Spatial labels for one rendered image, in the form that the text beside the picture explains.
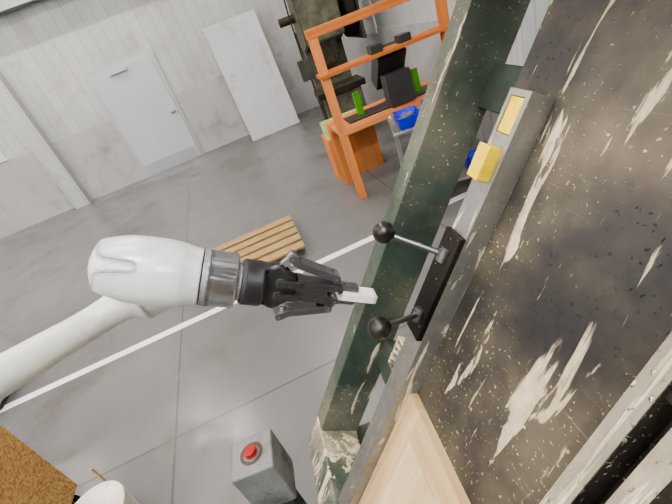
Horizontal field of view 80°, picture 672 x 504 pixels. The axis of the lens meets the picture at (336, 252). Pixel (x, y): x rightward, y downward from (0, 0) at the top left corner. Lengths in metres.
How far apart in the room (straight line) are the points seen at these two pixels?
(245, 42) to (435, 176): 8.27
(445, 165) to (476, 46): 0.22
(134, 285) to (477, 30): 0.70
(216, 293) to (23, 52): 9.30
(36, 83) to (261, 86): 4.12
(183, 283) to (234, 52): 8.43
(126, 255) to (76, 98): 9.08
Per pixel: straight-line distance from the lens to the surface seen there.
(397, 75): 4.38
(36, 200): 10.37
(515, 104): 0.63
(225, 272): 0.62
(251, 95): 8.82
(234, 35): 9.03
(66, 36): 9.61
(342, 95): 6.25
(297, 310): 0.69
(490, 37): 0.85
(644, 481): 0.42
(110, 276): 0.63
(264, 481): 1.26
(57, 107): 9.78
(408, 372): 0.77
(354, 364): 1.07
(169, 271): 0.61
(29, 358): 0.76
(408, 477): 0.84
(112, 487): 2.40
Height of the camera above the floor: 1.87
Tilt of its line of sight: 31 degrees down
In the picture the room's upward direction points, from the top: 21 degrees counter-clockwise
